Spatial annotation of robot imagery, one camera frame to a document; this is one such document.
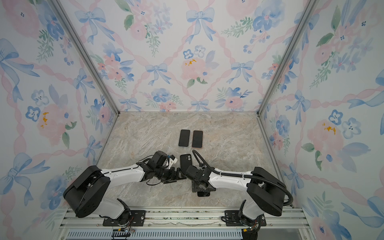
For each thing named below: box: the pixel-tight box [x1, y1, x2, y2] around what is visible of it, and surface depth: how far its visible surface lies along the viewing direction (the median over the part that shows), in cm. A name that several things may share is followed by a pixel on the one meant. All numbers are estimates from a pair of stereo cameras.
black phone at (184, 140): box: [178, 129, 191, 147], surface depth 106 cm
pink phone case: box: [192, 130, 203, 149], surface depth 107 cm
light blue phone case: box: [178, 129, 191, 148], surface depth 106 cm
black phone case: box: [180, 153, 193, 176], surface depth 97 cm
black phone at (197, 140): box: [192, 130, 203, 148], surface depth 107 cm
